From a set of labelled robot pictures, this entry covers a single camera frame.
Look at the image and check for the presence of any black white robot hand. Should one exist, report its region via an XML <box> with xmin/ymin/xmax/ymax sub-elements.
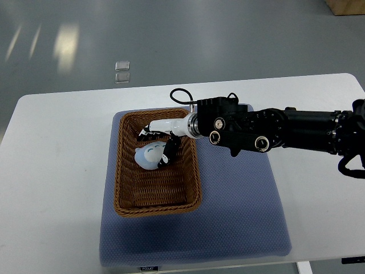
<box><xmin>137</xmin><ymin>114</ymin><xmax>197</xmax><ymax>167</ymax></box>

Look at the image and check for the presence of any blue white plush toy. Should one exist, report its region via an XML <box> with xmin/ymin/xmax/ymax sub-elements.
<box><xmin>134</xmin><ymin>142</ymin><xmax>166</xmax><ymax>170</ymax></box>

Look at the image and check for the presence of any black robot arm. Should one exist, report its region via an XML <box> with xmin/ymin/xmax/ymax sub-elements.
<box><xmin>137</xmin><ymin>93</ymin><xmax>364</xmax><ymax>179</ymax></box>

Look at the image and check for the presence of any brown wicker basket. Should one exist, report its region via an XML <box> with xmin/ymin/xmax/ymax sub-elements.
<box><xmin>113</xmin><ymin>108</ymin><xmax>202</xmax><ymax>217</ymax></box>

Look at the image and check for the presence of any lower metal floor plate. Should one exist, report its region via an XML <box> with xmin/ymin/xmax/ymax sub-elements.
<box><xmin>115</xmin><ymin>72</ymin><xmax>131</xmax><ymax>83</ymax></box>

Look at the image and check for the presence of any metal floor plate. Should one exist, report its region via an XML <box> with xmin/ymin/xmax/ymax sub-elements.
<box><xmin>115</xmin><ymin>61</ymin><xmax>130</xmax><ymax>71</ymax></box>
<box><xmin>115</xmin><ymin>72</ymin><xmax>131</xmax><ymax>83</ymax></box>

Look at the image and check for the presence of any upper metal floor plate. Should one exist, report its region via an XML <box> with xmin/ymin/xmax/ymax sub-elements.
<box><xmin>115</xmin><ymin>61</ymin><xmax>130</xmax><ymax>71</ymax></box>

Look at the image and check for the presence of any blue fabric mat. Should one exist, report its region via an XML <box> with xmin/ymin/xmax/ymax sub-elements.
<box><xmin>99</xmin><ymin>108</ymin><xmax>291</xmax><ymax>268</ymax></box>

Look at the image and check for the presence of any white table leg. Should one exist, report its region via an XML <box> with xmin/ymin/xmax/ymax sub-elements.
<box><xmin>296</xmin><ymin>261</ymin><xmax>313</xmax><ymax>274</ymax></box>

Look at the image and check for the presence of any cardboard box corner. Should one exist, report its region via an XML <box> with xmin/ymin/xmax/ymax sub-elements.
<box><xmin>325</xmin><ymin>0</ymin><xmax>364</xmax><ymax>16</ymax></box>

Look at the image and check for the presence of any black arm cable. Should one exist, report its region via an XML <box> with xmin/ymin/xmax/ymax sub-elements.
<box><xmin>169</xmin><ymin>87</ymin><xmax>200</xmax><ymax>106</ymax></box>

